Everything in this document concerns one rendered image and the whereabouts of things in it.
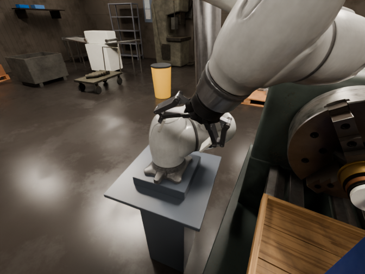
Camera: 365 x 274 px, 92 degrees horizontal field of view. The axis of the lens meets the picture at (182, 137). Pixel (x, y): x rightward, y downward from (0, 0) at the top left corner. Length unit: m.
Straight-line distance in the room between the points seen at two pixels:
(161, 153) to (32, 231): 1.45
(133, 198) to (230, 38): 0.72
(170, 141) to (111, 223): 1.16
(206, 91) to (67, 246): 1.60
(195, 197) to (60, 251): 1.20
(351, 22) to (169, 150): 0.58
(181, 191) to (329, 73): 0.61
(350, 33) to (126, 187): 0.83
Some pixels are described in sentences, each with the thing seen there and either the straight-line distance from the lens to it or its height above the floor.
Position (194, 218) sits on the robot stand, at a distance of 0.75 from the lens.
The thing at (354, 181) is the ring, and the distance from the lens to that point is 0.54.
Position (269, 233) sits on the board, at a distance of 0.62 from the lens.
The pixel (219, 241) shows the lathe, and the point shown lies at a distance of 0.96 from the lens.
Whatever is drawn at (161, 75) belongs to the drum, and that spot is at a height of 0.49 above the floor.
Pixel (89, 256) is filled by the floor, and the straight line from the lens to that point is 1.64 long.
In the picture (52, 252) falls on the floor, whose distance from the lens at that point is 1.77.
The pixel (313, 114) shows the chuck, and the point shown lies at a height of 1.17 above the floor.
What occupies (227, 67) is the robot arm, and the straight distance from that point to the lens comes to 0.26.
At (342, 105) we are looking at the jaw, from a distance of 0.60.
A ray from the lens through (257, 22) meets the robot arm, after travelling 0.23.
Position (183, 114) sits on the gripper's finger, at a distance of 0.40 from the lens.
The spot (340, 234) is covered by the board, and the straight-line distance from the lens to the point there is 0.72.
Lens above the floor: 1.39
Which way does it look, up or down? 34 degrees down
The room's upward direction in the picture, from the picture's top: straight up
